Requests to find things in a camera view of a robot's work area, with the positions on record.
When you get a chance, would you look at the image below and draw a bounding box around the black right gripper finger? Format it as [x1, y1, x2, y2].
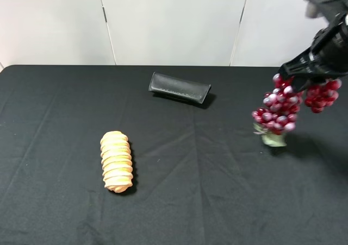
[278, 47, 313, 80]
[291, 73, 334, 92]

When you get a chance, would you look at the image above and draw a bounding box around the black tablecloth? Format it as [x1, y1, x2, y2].
[1, 65, 347, 244]

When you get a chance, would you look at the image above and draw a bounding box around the black leather case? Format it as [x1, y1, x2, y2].
[148, 72, 211, 104]

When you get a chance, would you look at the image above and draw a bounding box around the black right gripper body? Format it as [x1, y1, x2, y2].
[310, 14, 347, 77]

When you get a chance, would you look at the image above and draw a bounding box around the red artificial grape bunch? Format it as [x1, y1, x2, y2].
[252, 73, 342, 147]

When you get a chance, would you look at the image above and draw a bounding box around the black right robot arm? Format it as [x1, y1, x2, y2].
[292, 0, 347, 92]

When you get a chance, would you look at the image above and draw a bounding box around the orange ridged bread roll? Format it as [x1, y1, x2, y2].
[100, 131, 133, 193]

